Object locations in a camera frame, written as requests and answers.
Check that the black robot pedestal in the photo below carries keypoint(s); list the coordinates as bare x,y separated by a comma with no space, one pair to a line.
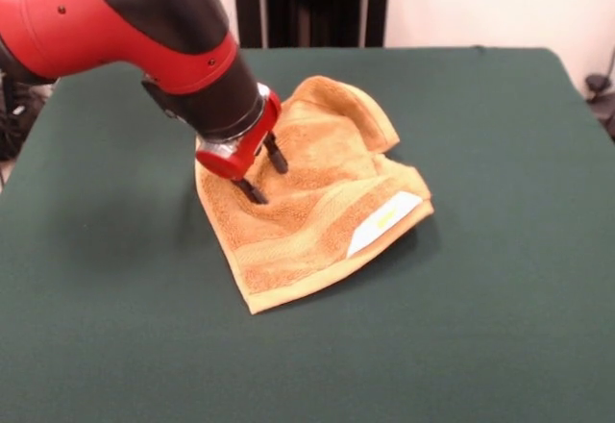
312,5

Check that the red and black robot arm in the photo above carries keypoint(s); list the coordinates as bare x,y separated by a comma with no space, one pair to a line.
120,24

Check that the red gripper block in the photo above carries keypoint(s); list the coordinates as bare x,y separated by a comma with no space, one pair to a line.
240,158

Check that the black stand foot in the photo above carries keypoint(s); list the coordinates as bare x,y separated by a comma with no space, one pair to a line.
600,91

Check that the dark green table cloth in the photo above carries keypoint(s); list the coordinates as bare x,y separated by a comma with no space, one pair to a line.
192,370

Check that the tan terry towel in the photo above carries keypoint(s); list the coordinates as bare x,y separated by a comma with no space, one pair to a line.
327,231

